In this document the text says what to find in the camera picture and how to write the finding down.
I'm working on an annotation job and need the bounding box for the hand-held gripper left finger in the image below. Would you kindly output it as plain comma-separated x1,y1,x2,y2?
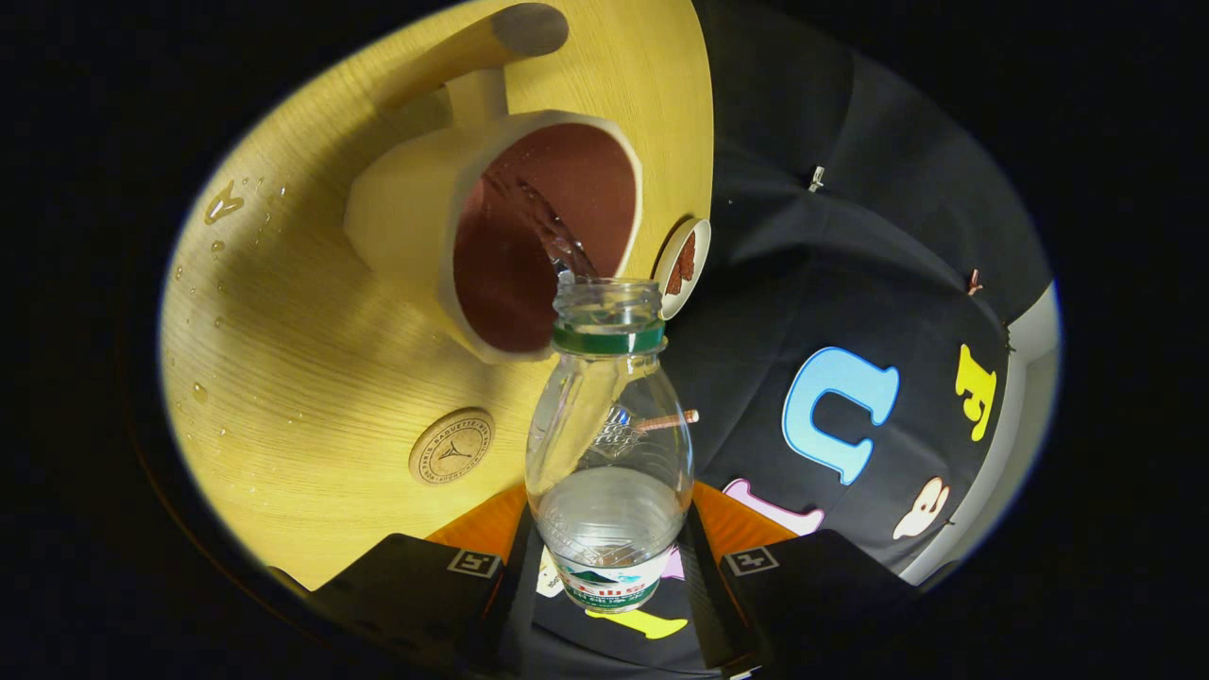
315,484,547,675

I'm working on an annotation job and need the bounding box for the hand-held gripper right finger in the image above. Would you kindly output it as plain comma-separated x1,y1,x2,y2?
676,480,917,677

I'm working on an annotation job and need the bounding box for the round wooden coaster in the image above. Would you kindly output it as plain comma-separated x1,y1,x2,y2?
408,407,496,486

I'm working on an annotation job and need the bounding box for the clear plastic juice bottle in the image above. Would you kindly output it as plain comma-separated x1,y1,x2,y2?
525,277,697,615

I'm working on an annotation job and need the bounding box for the beige cup with brown inside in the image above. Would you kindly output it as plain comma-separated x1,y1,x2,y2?
343,3,644,366

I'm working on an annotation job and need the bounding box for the wooden table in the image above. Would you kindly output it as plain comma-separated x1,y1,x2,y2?
159,0,715,591

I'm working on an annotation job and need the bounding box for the white round plate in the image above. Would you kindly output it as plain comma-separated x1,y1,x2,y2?
653,218,712,320

